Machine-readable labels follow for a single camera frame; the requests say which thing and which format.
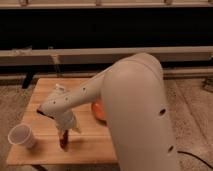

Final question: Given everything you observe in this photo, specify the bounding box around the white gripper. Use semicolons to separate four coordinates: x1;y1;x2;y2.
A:
56;111;81;133

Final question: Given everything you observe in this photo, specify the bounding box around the dark red pepper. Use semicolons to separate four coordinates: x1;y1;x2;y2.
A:
59;130;69;149

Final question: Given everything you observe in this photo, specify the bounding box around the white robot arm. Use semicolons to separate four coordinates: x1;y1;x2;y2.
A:
37;53;181;171

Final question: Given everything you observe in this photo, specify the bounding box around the orange ceramic bowl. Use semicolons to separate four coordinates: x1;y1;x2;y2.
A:
91;100;106;121

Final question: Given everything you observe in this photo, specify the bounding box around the dark chocolate bar packet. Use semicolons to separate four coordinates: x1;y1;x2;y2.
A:
36;110;54;119

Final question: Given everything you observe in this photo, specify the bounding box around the white tube bottle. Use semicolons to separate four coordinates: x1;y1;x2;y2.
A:
55;84;68;92

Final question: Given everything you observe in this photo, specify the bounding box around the wooden table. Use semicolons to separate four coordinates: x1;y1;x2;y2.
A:
6;78;117;165

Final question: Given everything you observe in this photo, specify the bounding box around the white plastic cup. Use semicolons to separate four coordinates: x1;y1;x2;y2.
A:
8;124;36;149

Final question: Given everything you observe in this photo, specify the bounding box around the black cable on floor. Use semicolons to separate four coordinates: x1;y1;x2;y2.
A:
176;150;213;170

